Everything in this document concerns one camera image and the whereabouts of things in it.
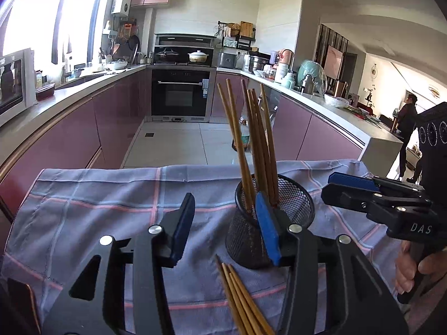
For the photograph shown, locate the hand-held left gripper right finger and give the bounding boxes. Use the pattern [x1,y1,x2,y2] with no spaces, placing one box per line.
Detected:
[255,192,410,335]

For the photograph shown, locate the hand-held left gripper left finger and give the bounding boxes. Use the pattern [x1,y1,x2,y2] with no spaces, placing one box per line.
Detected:
[42,193,196,335]

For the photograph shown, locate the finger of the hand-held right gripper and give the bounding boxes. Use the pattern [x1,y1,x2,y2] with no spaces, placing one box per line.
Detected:
[320,183,434,217]
[327,172,426,197]

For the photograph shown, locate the black mesh holder cup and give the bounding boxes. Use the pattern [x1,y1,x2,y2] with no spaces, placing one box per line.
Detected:
[225,174,316,270]

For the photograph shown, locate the bundle of wooden chopsticks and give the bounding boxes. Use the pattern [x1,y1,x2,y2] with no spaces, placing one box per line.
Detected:
[217,78,280,214]

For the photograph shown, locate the person's right hand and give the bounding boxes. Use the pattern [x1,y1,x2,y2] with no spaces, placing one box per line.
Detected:
[394,241,447,295]

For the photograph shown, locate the pink base cabinets with counter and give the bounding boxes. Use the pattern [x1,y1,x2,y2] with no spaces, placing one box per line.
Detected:
[211,69,404,178]
[0,63,153,217]

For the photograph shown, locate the white glass bowl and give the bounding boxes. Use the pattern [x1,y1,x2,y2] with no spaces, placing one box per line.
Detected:
[324,94,351,108]

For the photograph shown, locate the grey checked cloth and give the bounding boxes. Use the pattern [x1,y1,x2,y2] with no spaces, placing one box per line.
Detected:
[2,159,413,335]

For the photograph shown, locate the plastic bottle with red label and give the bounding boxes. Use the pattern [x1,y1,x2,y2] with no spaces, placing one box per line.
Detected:
[232,119,252,153]

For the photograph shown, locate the mint green appliance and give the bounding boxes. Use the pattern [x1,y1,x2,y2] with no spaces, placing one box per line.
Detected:
[297,59,327,95]

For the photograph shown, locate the black built-in oven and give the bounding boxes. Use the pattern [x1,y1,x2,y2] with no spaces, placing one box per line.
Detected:
[151,69,212,117]

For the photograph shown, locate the steel stock pot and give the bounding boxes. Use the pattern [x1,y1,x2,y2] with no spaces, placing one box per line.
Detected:
[249,56,270,74]

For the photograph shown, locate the silver rice cooker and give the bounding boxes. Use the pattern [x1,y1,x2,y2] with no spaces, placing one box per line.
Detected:
[218,52,238,69]

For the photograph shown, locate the black cooking pot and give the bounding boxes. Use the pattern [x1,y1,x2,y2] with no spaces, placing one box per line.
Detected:
[154,48,181,64]

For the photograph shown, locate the white casserole pot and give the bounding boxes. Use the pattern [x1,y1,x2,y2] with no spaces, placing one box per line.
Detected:
[188,50,211,64]

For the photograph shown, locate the dark phone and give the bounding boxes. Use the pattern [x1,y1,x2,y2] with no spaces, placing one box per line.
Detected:
[6,277,43,335]

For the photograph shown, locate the black spice rack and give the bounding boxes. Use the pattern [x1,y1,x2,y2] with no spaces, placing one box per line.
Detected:
[218,21,258,50]

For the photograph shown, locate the steel range hood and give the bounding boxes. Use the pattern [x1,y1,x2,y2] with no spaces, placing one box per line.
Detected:
[154,33,216,48]

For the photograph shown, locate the dark red bowl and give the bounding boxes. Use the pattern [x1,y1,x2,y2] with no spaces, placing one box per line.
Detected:
[35,83,56,101]

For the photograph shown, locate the white microwave oven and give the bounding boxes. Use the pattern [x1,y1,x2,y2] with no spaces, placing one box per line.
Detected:
[0,48,37,128]

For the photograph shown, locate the kitchen window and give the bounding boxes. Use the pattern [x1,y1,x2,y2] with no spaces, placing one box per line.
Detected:
[0,0,110,66]

